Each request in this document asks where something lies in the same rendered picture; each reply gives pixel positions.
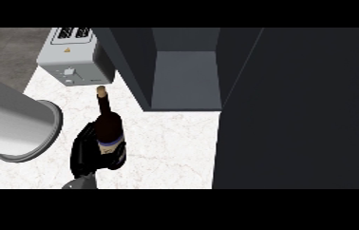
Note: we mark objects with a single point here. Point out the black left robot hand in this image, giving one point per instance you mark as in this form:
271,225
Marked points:
82,156

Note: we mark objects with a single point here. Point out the dark wine bottle with cork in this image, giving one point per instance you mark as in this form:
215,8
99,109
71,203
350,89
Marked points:
107,126

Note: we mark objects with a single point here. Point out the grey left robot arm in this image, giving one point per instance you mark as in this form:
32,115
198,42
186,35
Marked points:
81,183

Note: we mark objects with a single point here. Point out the dark grey open cabinet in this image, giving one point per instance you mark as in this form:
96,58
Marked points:
181,72

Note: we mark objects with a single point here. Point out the dark grey cabinet door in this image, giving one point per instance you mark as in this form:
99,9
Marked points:
289,113

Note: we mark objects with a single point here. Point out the large grey cylinder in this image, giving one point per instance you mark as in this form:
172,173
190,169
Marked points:
22,126

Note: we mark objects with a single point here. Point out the grey toaster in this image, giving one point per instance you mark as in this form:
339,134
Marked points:
73,59

